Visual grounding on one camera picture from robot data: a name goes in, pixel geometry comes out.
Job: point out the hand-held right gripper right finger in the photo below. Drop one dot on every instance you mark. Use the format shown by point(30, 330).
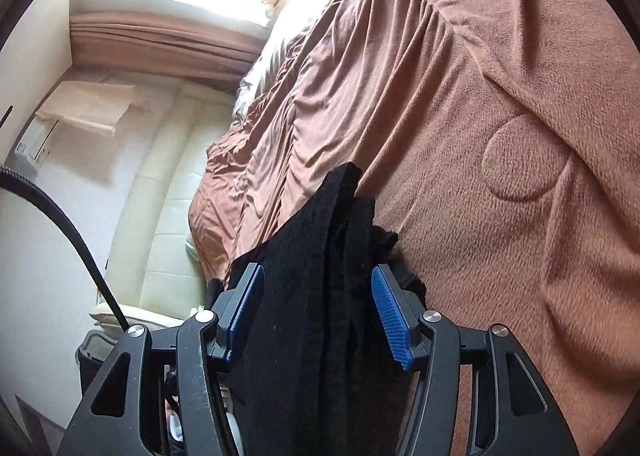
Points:
point(392, 321)

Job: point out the cream padded headboard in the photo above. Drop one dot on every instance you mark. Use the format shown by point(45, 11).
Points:
point(165, 196)

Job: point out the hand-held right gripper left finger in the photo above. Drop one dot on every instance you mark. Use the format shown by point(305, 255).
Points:
point(242, 316)

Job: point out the cream cloth cover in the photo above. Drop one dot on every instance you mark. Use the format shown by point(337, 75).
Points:
point(85, 108)

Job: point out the beige duvet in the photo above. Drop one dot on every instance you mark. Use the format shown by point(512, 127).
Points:
point(290, 36)

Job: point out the brown curtain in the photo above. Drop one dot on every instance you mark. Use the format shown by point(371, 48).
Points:
point(150, 46)

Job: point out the brown fleece blanket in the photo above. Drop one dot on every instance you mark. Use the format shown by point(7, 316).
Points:
point(475, 86)

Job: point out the black pants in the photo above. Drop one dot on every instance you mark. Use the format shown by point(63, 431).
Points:
point(300, 336)

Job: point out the white air conditioner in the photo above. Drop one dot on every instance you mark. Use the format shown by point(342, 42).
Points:
point(35, 146)

